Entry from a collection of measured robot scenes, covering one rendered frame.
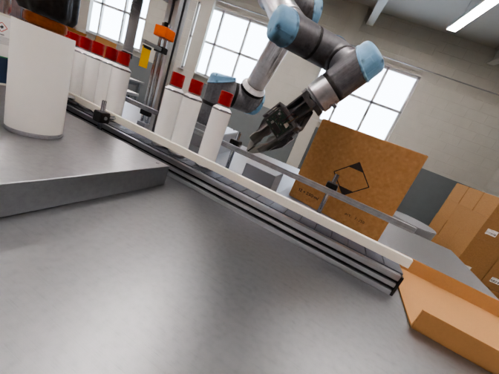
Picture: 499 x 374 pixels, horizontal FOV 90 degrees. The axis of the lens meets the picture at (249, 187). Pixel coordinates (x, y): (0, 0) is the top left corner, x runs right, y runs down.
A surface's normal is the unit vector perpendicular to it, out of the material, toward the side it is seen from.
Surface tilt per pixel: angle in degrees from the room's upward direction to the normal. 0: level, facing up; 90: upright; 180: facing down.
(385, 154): 90
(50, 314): 0
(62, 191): 90
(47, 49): 90
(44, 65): 90
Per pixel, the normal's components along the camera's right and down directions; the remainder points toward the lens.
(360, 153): -0.51, 0.07
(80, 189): 0.86, 0.43
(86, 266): 0.35, -0.89
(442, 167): -0.23, 0.21
